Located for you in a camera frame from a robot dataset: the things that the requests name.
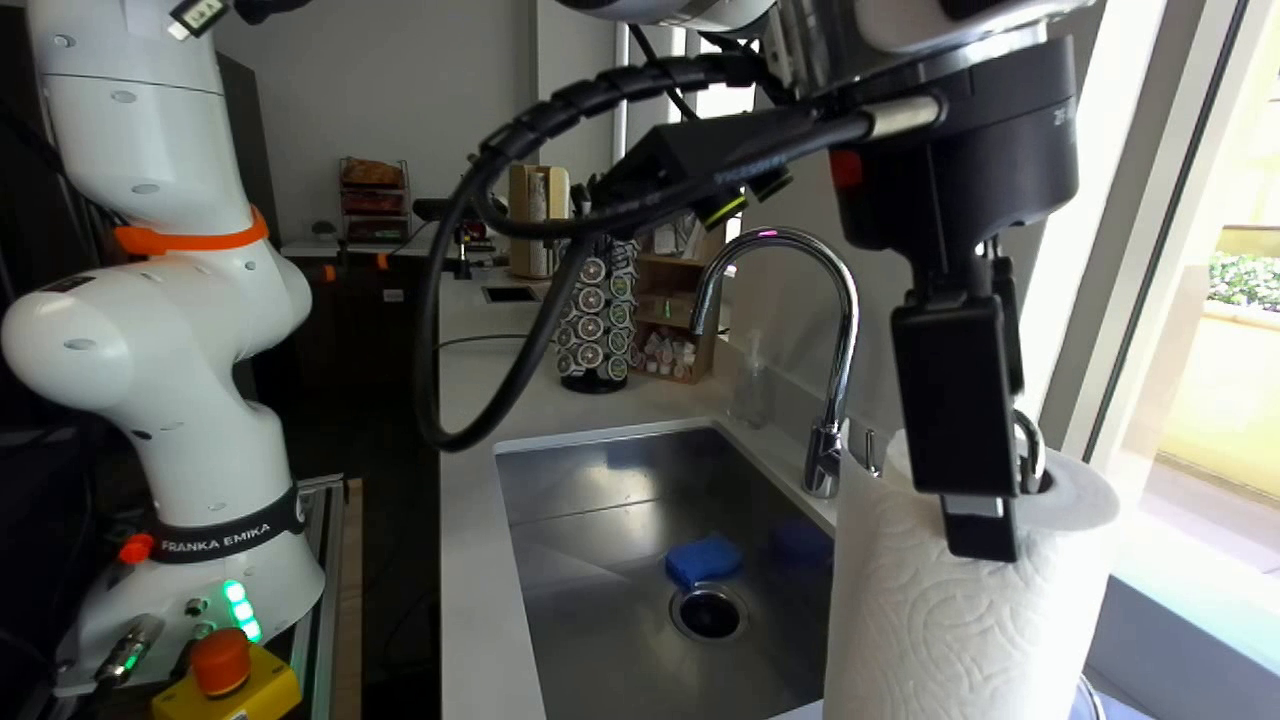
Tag clear soap pump dispenser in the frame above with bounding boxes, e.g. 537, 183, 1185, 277
727, 329, 780, 432

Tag black coffee pod rack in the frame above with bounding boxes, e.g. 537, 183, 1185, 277
548, 230, 643, 399

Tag black base cabinet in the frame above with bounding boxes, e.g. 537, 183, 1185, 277
285, 250, 446, 484

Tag blue sponge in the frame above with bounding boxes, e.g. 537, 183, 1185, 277
660, 531, 748, 597

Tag metal table rail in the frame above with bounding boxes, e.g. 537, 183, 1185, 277
296, 471, 373, 720

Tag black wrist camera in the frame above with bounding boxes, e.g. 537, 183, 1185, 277
585, 110, 805, 230

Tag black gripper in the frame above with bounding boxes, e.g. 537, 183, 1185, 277
830, 34, 1085, 564

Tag brown stacked trays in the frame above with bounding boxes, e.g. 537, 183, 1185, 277
335, 157, 411, 247

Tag black device on stand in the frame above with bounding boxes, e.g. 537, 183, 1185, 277
411, 192, 483, 230

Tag black cable with silver connector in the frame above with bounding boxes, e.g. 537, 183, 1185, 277
472, 93, 951, 244

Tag tan wooden canister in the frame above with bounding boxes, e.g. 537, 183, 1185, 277
503, 160, 577, 285

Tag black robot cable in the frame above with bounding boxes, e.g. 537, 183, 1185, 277
407, 48, 776, 454

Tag wooden tea box rack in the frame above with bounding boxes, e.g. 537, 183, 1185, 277
627, 213, 731, 387

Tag green outdoor foliage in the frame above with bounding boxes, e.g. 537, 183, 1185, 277
1203, 247, 1280, 319

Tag white paper towel roll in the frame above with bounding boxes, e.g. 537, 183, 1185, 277
821, 425, 1127, 720

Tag black sink drain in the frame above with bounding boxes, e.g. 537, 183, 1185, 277
668, 588, 743, 644

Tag chrome gooseneck faucet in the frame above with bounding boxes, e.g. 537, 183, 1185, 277
687, 223, 887, 503

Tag stainless steel sink basin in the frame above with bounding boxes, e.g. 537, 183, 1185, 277
492, 418, 863, 720

